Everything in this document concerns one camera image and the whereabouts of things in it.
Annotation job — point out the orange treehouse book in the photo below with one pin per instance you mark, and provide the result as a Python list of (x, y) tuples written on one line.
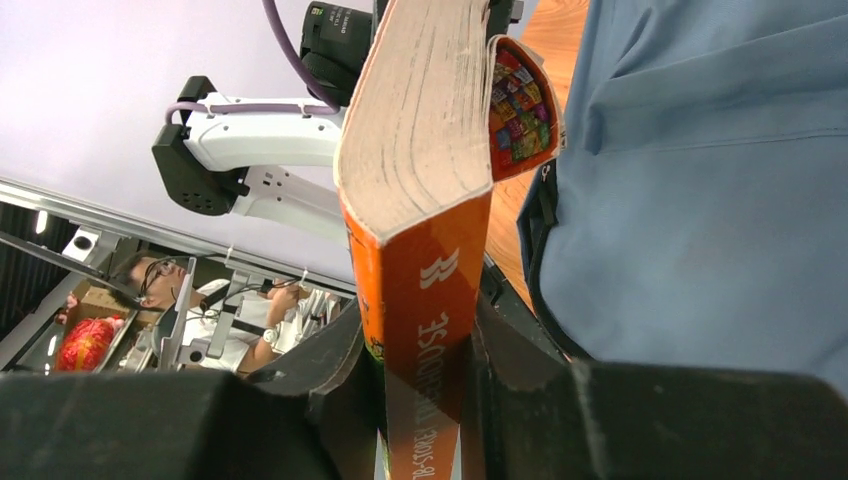
[(441, 113)]

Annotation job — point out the blue-grey student backpack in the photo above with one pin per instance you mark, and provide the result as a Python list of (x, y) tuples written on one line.
[(697, 215)]

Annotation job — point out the seated person in background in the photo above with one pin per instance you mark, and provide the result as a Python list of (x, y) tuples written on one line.
[(268, 322)]

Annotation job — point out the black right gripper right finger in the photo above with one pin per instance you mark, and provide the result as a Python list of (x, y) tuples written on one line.
[(529, 415)]

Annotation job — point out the red mesh bag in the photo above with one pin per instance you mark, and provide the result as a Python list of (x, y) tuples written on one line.
[(87, 344)]

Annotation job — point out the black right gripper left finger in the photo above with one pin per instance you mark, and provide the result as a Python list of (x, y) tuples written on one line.
[(311, 414)]

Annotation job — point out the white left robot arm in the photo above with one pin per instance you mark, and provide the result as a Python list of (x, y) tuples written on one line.
[(219, 154)]

